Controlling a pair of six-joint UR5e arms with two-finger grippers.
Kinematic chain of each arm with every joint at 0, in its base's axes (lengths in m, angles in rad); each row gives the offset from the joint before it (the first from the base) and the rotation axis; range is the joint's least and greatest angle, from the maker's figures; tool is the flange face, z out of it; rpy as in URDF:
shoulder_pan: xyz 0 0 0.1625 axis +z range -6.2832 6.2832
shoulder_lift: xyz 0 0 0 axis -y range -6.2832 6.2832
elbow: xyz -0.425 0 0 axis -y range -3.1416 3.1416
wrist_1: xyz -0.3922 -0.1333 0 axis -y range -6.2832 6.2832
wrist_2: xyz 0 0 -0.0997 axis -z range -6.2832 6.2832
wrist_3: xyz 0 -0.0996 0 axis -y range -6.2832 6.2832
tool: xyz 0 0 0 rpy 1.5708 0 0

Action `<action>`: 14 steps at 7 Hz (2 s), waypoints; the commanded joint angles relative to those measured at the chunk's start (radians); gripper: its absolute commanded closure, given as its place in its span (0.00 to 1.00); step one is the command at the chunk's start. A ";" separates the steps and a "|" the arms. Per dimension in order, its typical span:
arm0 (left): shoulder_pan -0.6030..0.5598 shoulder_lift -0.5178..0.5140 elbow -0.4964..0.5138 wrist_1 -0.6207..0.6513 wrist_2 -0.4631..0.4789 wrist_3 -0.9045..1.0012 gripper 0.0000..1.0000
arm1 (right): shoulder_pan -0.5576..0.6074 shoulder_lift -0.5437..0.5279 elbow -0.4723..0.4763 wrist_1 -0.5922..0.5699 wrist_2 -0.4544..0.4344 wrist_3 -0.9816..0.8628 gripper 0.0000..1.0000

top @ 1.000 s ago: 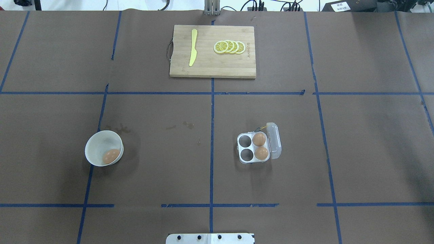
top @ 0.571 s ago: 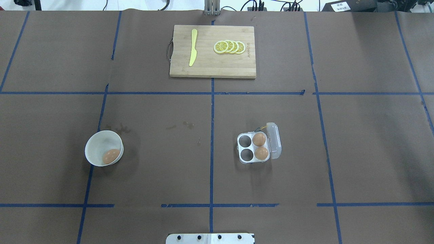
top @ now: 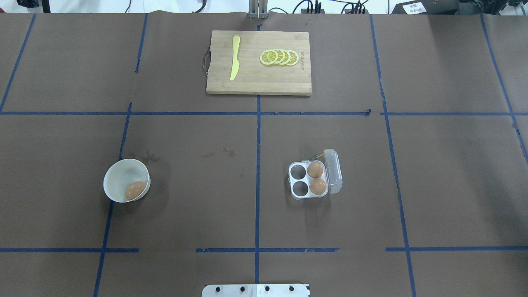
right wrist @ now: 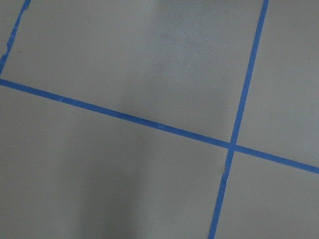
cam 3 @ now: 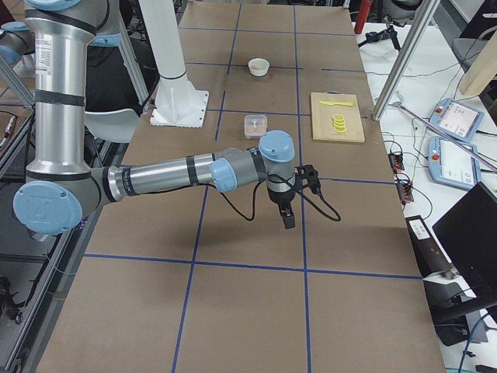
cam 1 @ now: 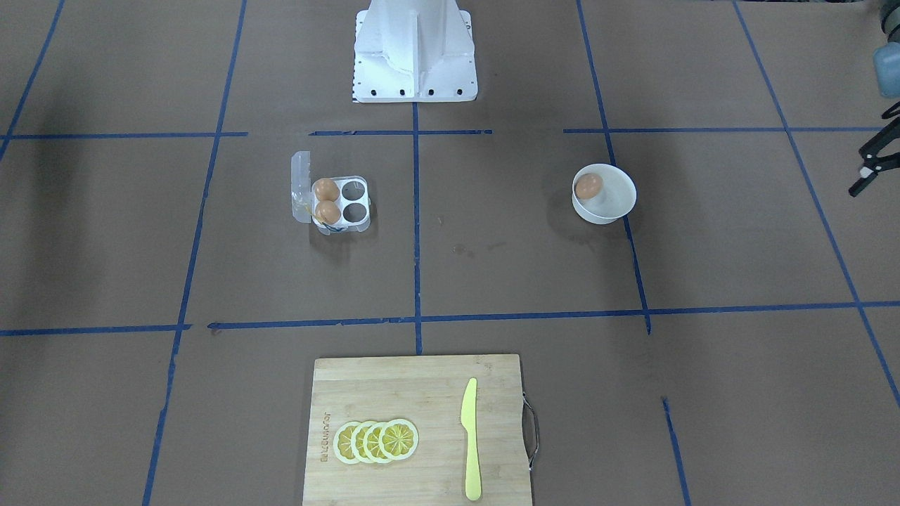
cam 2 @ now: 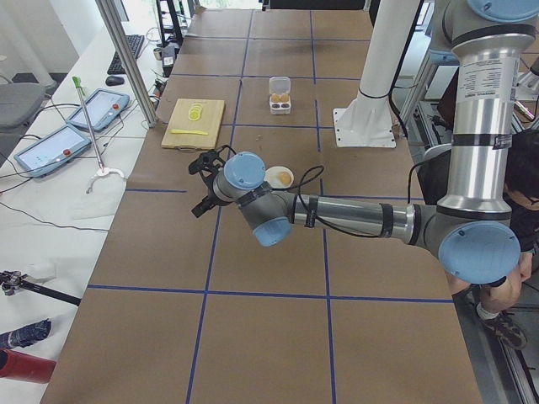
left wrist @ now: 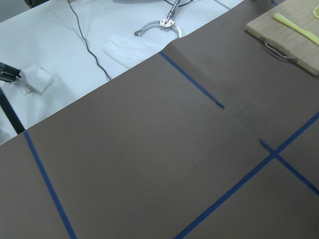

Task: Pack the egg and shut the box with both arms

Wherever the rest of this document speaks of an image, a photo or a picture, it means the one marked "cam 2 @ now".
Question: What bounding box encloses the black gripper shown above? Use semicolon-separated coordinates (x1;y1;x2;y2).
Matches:
191;170;223;217

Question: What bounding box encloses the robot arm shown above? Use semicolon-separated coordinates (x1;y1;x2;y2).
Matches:
189;1;538;284

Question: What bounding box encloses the clear plastic egg box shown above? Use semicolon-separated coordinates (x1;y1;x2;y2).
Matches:
269;77;291;114

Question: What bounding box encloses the wooden cutting board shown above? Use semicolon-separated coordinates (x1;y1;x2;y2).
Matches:
161;98;225;150

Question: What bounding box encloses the yellow plastic knife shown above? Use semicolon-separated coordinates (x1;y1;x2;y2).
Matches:
170;129;209;136

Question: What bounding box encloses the lemon slice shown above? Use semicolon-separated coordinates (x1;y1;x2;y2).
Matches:
188;108;201;121

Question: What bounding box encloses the white bowl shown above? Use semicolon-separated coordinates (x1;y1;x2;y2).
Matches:
264;166;294;189

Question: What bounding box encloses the reacher grabber stick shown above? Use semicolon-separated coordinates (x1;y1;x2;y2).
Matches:
72;76;127;194

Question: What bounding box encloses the black computer mouse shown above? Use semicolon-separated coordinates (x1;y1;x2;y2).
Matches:
105;75;125;87

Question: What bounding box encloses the black keyboard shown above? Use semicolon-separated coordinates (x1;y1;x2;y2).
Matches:
106;34;146;75

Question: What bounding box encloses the blue teach pendant tablet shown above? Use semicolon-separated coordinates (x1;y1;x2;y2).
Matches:
14;124;91;178

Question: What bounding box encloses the grey office chair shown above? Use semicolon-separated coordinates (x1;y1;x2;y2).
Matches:
1;75;51;133

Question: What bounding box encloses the black tripod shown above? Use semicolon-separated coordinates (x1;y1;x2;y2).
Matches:
1;271;81;306

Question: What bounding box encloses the folded dark blue umbrella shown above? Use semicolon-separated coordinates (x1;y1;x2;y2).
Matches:
1;319;51;349

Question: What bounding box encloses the red cylinder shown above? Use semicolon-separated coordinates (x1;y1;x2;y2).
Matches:
1;349;56;384

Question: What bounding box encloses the seated person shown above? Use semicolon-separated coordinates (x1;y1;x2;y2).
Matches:
420;130;539;350

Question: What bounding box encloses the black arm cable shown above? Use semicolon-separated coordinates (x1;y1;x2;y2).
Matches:
290;164;439;239

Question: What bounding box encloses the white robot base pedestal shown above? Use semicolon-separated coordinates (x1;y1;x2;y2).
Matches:
334;0;422;148

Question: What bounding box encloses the aluminium frame post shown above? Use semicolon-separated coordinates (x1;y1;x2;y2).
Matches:
95;0;157;128

